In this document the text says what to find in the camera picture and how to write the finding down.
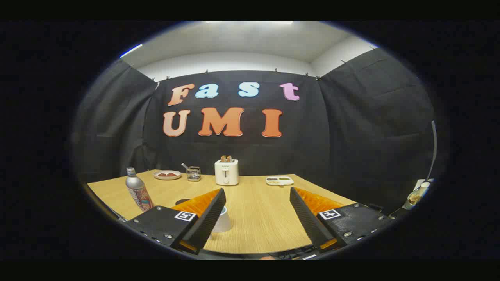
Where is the silver juice bottle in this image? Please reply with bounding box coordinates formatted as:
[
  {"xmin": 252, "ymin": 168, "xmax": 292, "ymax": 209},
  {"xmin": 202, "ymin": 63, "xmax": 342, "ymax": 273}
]
[{"xmin": 125, "ymin": 168, "xmax": 154, "ymax": 212}]

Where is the black backdrop cloth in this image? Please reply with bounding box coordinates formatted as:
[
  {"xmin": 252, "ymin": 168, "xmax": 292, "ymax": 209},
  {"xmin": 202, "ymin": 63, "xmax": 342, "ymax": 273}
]
[{"xmin": 72, "ymin": 49, "xmax": 437, "ymax": 214}]

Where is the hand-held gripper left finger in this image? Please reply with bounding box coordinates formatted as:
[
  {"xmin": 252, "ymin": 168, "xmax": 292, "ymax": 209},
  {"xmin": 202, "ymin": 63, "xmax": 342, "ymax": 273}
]
[{"xmin": 124, "ymin": 188, "xmax": 227, "ymax": 256}]

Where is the white toaster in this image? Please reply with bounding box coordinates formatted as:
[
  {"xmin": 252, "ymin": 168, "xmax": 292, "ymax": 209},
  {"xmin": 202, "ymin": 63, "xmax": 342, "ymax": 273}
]
[{"xmin": 214, "ymin": 159, "xmax": 239, "ymax": 186}]

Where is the wooden table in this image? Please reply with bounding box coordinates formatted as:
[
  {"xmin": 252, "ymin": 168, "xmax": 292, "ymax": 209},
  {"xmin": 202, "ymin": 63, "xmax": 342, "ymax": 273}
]
[{"xmin": 87, "ymin": 169, "xmax": 358, "ymax": 255}]

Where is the thin white pole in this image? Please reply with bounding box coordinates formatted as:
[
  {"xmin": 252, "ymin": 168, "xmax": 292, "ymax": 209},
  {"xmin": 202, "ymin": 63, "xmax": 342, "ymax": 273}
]
[{"xmin": 427, "ymin": 121, "xmax": 438, "ymax": 181}]

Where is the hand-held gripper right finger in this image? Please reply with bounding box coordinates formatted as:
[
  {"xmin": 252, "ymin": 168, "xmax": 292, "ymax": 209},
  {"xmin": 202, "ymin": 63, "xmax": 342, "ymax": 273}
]
[{"xmin": 289, "ymin": 187, "xmax": 395, "ymax": 253}]

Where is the small white round plate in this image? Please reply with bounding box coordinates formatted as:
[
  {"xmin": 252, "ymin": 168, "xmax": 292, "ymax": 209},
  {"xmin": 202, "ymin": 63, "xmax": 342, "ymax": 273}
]
[{"xmin": 153, "ymin": 170, "xmax": 182, "ymax": 180}]

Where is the clear bottle with white cap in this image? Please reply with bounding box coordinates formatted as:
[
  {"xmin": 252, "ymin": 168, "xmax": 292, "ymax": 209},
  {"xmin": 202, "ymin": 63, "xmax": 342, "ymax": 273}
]
[{"xmin": 404, "ymin": 181, "xmax": 431, "ymax": 210}]

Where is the white cup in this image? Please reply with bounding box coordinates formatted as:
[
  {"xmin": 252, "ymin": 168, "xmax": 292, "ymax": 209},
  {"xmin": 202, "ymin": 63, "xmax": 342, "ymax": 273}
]
[{"xmin": 211, "ymin": 206, "xmax": 233, "ymax": 233}]

